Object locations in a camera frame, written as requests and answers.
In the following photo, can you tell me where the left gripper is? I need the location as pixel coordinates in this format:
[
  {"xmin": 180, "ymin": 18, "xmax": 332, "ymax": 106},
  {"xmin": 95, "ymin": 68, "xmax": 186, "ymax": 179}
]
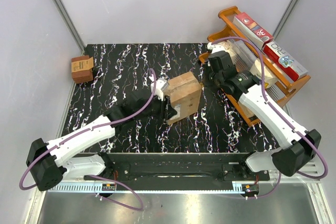
[{"xmin": 135, "ymin": 91, "xmax": 177, "ymax": 122}]

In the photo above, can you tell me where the brown cardboard express box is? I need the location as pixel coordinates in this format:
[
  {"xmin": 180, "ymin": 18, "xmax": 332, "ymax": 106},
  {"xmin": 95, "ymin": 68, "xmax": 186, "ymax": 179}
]
[{"xmin": 164, "ymin": 71, "xmax": 202, "ymax": 125}]

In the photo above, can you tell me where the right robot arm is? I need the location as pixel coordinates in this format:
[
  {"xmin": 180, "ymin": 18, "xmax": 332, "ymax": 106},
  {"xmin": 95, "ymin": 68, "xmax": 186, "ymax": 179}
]
[{"xmin": 207, "ymin": 50, "xmax": 321, "ymax": 180}]

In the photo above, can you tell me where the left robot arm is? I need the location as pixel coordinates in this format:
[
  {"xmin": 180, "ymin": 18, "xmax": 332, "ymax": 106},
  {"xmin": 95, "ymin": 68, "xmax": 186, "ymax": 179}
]
[{"xmin": 26, "ymin": 95, "xmax": 181, "ymax": 191}]

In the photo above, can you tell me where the red white toothpaste box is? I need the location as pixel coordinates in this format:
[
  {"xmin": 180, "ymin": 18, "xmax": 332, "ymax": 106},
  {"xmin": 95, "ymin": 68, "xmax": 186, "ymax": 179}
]
[{"xmin": 233, "ymin": 12, "xmax": 273, "ymax": 50}]

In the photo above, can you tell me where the red silver toothpaste box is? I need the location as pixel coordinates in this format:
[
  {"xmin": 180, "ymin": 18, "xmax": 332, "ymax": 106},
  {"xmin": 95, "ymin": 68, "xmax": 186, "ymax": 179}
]
[{"xmin": 263, "ymin": 41, "xmax": 308, "ymax": 81}]

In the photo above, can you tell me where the orange wooden shelf rack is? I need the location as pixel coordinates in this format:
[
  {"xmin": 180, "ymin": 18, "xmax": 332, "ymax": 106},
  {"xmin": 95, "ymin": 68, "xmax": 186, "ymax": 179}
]
[{"xmin": 207, "ymin": 6, "xmax": 310, "ymax": 126}]

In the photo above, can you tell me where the right toilet paper roll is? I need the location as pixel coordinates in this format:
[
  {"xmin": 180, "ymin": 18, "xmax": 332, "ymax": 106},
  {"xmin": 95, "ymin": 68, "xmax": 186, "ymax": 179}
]
[{"xmin": 250, "ymin": 59, "xmax": 278, "ymax": 89}]

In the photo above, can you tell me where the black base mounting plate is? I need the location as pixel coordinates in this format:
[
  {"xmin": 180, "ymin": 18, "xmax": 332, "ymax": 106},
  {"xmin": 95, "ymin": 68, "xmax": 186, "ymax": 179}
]
[{"xmin": 99, "ymin": 153, "xmax": 270, "ymax": 193}]

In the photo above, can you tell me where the red cleaning pad pack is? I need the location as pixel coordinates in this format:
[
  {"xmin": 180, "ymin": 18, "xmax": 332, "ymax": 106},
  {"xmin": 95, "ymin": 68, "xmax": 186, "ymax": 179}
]
[{"xmin": 71, "ymin": 55, "xmax": 94, "ymax": 84}]

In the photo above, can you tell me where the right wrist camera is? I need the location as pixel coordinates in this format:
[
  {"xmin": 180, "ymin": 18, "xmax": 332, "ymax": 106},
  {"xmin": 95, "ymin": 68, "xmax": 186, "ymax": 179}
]
[{"xmin": 206, "ymin": 42, "xmax": 227, "ymax": 54}]

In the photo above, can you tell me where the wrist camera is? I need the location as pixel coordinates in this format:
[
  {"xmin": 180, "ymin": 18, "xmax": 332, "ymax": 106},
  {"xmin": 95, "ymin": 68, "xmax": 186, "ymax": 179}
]
[
  {"xmin": 149, "ymin": 76, "xmax": 169, "ymax": 101},
  {"xmin": 206, "ymin": 42, "xmax": 227, "ymax": 54}
]

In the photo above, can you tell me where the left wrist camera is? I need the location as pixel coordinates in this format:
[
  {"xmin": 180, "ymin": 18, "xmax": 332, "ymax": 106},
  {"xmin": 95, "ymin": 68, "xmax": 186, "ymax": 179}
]
[{"xmin": 149, "ymin": 76, "xmax": 169, "ymax": 101}]

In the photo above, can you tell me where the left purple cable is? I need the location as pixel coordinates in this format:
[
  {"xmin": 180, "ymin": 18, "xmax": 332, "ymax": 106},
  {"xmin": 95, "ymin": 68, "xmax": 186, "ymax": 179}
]
[{"xmin": 18, "ymin": 68, "xmax": 158, "ymax": 211}]

